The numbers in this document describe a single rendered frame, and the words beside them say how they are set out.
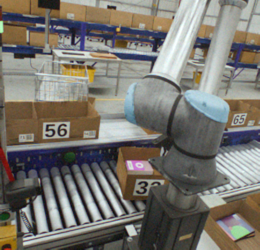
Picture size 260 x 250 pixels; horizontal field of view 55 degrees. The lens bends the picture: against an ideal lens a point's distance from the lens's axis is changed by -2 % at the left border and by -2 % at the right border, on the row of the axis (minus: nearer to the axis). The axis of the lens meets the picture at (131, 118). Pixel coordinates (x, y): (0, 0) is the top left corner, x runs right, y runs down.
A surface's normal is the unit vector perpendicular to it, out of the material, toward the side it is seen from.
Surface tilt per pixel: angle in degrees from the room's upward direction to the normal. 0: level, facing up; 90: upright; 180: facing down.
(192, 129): 89
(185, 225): 90
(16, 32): 90
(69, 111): 89
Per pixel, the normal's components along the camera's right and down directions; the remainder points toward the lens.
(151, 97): -0.24, -0.36
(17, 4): 0.44, 0.40
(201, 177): 0.20, 0.04
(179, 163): -0.58, -0.16
